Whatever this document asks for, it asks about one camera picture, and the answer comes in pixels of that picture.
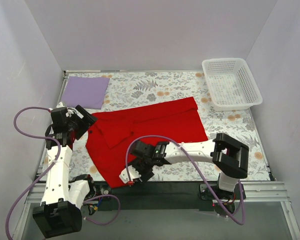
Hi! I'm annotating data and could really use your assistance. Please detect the red t shirt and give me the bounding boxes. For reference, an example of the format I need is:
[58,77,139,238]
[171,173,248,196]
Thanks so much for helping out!
[85,97,208,188]

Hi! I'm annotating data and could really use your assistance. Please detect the white plastic basket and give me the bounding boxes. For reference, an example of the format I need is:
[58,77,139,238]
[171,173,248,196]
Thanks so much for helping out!
[202,57,263,111]

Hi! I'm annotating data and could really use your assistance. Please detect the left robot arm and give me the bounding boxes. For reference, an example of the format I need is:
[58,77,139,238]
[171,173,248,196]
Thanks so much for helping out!
[32,103,97,239]

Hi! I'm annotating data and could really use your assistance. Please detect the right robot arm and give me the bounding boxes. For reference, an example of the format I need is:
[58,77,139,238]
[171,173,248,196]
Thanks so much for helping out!
[119,133,250,199]

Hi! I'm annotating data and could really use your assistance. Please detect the folded purple t shirt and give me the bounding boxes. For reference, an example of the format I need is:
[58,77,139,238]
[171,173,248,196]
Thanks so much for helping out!
[61,76,110,110]

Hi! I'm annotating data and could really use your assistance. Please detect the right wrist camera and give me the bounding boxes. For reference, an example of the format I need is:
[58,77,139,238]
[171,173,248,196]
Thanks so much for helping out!
[119,165,141,186]

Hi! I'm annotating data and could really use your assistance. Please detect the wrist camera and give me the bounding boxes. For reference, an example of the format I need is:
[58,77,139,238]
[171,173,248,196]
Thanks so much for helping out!
[119,165,141,186]
[56,101,77,118]

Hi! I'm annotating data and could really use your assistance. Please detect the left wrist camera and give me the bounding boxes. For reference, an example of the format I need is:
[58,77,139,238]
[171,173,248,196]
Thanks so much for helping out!
[56,101,77,118]

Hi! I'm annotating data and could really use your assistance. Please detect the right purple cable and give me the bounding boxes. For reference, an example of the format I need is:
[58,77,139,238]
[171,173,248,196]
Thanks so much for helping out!
[124,134,247,226]

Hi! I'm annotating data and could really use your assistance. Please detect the purple cable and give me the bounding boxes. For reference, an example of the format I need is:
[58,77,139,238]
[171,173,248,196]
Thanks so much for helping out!
[124,134,247,226]
[5,106,121,237]

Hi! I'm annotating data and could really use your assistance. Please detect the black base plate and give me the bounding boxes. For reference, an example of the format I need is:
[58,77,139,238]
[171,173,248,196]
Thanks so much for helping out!
[84,181,240,215]

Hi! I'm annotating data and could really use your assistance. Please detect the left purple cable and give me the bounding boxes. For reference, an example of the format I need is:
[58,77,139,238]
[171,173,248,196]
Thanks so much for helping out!
[5,106,121,237]

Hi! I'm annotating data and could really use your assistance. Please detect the aluminium frame rail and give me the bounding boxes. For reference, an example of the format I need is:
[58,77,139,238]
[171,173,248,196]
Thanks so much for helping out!
[24,183,291,205]

